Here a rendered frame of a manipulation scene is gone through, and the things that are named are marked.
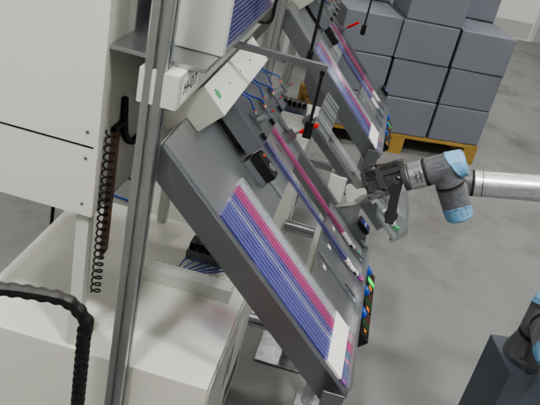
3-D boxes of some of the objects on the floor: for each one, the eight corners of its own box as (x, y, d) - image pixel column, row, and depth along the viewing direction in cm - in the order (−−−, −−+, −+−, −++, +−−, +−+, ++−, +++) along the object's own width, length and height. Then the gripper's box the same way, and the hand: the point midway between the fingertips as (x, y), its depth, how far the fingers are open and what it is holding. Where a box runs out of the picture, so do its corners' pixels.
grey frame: (312, 398, 255) (493, -165, 165) (272, 595, 186) (545, -185, 97) (173, 357, 259) (276, -215, 169) (84, 534, 191) (177, -268, 101)
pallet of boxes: (437, 121, 563) (488, -25, 507) (471, 165, 494) (534, 1, 438) (296, 98, 541) (333, -57, 485) (312, 141, 472) (357, -35, 416)
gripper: (406, 153, 190) (338, 171, 196) (399, 165, 172) (325, 186, 178) (415, 182, 191) (347, 199, 198) (408, 198, 173) (335, 216, 179)
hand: (339, 202), depth 188 cm, fingers open, 14 cm apart
